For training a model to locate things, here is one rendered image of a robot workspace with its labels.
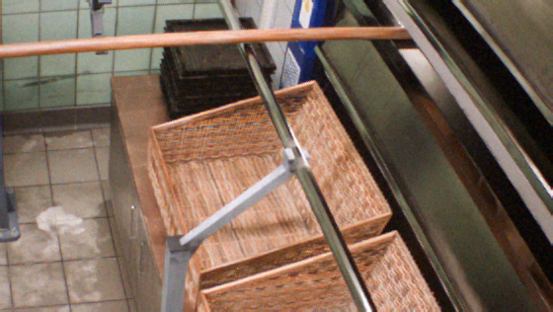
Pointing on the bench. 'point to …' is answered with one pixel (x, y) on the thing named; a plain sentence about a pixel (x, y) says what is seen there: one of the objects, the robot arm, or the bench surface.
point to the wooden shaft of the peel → (200, 39)
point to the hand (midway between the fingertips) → (103, 26)
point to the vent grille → (290, 71)
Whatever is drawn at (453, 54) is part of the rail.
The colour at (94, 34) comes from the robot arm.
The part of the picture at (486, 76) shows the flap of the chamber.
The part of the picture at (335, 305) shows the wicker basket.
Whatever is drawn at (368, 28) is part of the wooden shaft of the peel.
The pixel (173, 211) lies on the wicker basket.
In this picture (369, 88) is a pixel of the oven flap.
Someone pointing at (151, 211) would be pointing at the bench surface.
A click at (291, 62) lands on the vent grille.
